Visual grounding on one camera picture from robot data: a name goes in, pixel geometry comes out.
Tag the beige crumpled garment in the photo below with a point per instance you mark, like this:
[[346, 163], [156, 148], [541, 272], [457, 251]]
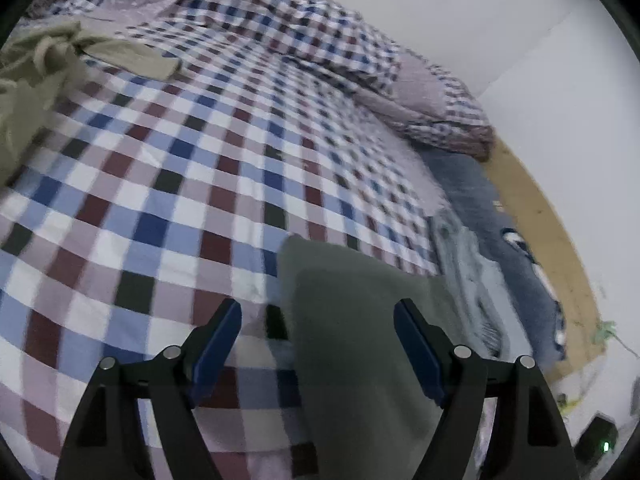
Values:
[[41, 63]]

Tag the light blue fleece garment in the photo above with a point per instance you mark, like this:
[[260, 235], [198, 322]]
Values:
[[489, 320]]

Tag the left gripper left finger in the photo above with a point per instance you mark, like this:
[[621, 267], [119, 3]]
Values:
[[105, 439]]

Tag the grey-green garment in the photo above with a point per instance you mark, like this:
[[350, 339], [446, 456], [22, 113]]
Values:
[[366, 412]]

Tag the blue denim jeans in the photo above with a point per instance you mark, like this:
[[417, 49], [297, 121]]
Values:
[[475, 201]]

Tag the wooden bed frame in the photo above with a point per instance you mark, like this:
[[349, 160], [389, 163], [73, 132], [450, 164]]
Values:
[[537, 221]]

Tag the checkered purple duvet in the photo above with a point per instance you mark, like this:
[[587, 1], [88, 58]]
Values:
[[408, 92]]

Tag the checkered bed sheet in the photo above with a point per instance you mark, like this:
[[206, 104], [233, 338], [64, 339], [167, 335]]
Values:
[[144, 203]]

